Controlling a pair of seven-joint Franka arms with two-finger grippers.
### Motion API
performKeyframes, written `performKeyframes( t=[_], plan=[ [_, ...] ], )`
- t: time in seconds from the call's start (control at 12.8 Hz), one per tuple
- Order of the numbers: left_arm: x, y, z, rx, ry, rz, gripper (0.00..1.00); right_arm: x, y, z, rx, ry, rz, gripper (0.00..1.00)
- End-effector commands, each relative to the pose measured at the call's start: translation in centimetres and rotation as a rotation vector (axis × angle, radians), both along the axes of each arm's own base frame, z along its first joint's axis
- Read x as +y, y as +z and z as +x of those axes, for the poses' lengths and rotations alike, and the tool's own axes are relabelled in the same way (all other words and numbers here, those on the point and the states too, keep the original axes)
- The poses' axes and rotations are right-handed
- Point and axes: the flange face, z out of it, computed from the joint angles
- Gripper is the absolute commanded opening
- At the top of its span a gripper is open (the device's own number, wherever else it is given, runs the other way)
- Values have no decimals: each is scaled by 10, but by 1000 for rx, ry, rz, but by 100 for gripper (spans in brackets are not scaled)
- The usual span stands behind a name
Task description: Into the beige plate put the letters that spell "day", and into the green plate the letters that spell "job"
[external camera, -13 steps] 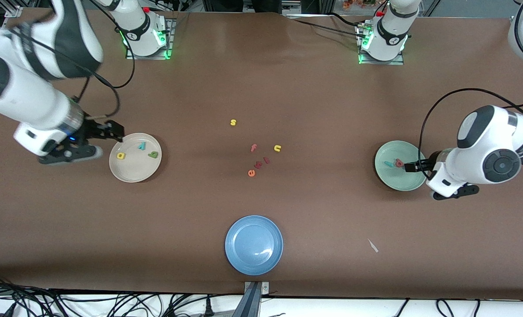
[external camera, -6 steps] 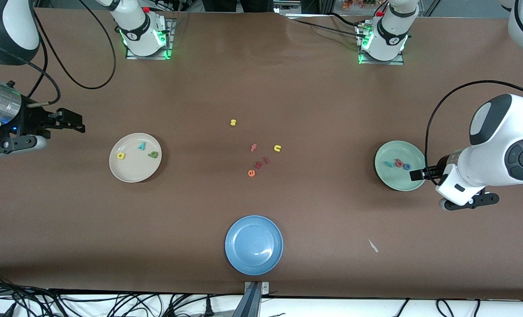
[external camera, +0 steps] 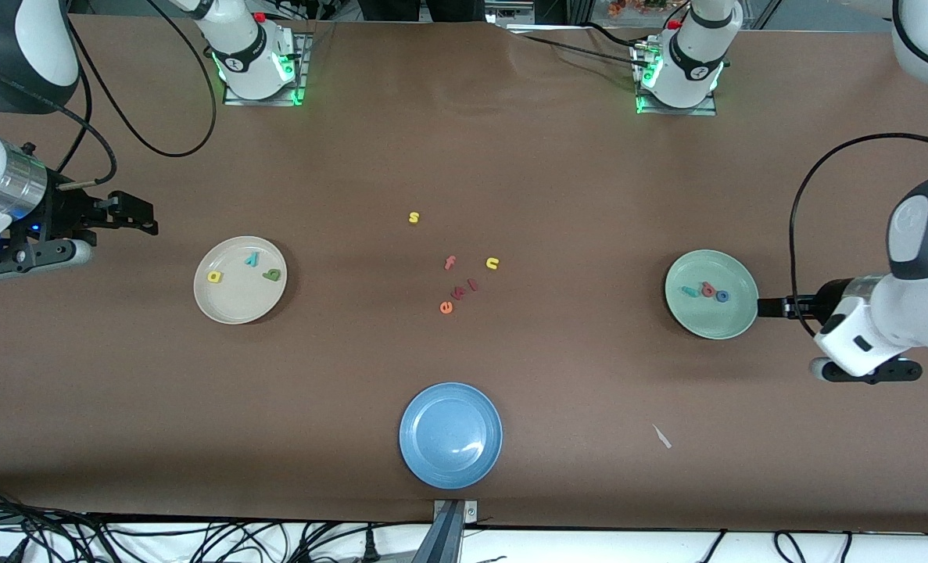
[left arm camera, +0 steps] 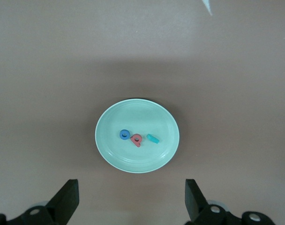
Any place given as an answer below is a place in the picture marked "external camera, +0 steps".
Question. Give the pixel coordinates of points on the beige round plate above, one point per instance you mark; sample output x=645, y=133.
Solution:
x=237, y=301

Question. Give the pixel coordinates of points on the black power plug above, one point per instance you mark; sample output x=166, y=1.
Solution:
x=370, y=547

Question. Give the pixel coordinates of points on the brown table cover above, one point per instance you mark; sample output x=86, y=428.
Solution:
x=120, y=391

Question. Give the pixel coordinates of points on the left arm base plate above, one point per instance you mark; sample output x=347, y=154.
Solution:
x=706, y=111

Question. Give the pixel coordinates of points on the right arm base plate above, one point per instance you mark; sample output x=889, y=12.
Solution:
x=229, y=98

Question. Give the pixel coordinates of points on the grey metal bracket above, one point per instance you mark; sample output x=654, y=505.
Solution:
x=470, y=511

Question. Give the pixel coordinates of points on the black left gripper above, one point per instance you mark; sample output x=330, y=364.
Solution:
x=829, y=301

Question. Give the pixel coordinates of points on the blue round plate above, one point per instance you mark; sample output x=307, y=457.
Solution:
x=450, y=435

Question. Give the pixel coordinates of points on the green letter p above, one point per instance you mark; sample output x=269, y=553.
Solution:
x=273, y=274

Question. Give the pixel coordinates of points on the dark stand pole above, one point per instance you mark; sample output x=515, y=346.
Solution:
x=442, y=539

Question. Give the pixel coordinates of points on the white paper scrap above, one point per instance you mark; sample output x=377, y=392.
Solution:
x=661, y=436

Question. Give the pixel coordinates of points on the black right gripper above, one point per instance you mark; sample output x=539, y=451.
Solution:
x=66, y=213

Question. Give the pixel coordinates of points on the orange floral object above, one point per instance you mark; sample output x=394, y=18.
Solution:
x=635, y=6

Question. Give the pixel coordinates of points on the green round plate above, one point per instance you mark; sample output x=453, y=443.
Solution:
x=711, y=320

